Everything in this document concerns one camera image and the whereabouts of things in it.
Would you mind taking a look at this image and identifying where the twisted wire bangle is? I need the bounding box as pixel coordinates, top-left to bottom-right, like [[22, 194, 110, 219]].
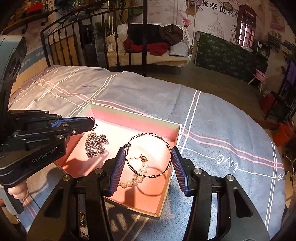
[[123, 133, 172, 178]]

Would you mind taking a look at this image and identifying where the pink lined jewelry box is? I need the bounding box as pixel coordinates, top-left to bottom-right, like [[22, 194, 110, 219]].
[[55, 104, 181, 217]]

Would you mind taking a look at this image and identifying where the person's left hand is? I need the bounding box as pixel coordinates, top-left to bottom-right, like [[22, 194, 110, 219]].
[[8, 180, 28, 200]]

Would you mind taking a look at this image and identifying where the grey striped bed cover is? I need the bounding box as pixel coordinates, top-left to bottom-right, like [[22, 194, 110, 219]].
[[10, 66, 285, 240]]

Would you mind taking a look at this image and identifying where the red bucket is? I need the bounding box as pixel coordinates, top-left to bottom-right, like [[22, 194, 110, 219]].
[[273, 121, 295, 147]]

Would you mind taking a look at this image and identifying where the red cloth pile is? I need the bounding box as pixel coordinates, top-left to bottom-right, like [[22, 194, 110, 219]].
[[123, 39, 169, 56]]

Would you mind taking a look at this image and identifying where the pink basin on stool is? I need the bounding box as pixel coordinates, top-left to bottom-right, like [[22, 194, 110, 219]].
[[248, 69, 267, 94]]

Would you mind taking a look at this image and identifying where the white hanging swing bench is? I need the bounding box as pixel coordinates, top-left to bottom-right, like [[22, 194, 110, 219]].
[[105, 24, 190, 67]]

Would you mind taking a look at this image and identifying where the green floral covered counter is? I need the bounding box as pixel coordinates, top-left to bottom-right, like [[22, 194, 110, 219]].
[[192, 31, 268, 82]]

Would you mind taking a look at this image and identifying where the light blue pillow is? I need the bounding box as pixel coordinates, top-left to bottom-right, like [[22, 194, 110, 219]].
[[168, 42, 189, 57]]

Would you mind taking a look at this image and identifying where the dark brown clothes pile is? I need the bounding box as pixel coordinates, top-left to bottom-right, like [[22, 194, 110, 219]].
[[128, 24, 183, 47]]

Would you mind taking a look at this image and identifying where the white ceramic vase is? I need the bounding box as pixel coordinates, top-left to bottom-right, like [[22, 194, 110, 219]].
[[229, 34, 236, 44]]

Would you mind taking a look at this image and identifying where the pearl bracelet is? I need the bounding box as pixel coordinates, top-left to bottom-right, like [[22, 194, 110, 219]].
[[117, 154, 149, 188]]

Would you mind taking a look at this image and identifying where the black iron bed frame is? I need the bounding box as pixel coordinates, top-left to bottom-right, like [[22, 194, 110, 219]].
[[40, 1, 147, 70]]

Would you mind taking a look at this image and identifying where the wooden wall shelf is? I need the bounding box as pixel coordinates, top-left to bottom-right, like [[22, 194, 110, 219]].
[[1, 1, 58, 35]]

